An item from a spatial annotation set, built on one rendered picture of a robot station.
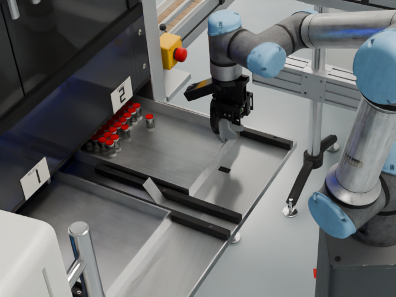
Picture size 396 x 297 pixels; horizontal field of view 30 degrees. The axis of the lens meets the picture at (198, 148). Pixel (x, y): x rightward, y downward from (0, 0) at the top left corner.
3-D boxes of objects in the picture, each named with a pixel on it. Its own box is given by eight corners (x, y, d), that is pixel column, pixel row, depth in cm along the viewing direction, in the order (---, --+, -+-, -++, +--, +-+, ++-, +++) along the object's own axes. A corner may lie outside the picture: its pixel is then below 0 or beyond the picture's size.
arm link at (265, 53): (299, 35, 157) (262, 16, 164) (262, 56, 152) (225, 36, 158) (298, 65, 162) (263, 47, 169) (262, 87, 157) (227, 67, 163)
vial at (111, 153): (106, 157, 188) (103, 142, 185) (111, 151, 189) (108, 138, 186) (113, 159, 187) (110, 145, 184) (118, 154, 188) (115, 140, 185)
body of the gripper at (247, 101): (239, 129, 175) (238, 87, 167) (207, 119, 178) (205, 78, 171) (254, 111, 180) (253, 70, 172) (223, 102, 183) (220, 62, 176)
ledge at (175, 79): (127, 89, 213) (126, 84, 212) (151, 66, 221) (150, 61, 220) (168, 102, 207) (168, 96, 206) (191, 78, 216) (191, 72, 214)
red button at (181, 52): (170, 62, 202) (168, 50, 199) (177, 55, 204) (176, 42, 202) (182, 65, 200) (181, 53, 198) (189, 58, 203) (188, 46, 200)
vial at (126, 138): (121, 141, 192) (118, 128, 189) (125, 137, 193) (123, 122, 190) (128, 144, 191) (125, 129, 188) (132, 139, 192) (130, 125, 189)
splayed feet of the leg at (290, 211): (277, 214, 291) (278, 188, 282) (326, 141, 323) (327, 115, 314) (296, 221, 288) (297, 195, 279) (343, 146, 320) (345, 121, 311)
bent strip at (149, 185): (144, 203, 174) (142, 184, 170) (151, 195, 176) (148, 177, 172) (197, 221, 169) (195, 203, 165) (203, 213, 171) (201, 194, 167)
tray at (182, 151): (74, 159, 188) (72, 148, 186) (130, 103, 205) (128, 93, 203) (190, 200, 174) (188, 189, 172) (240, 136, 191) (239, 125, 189)
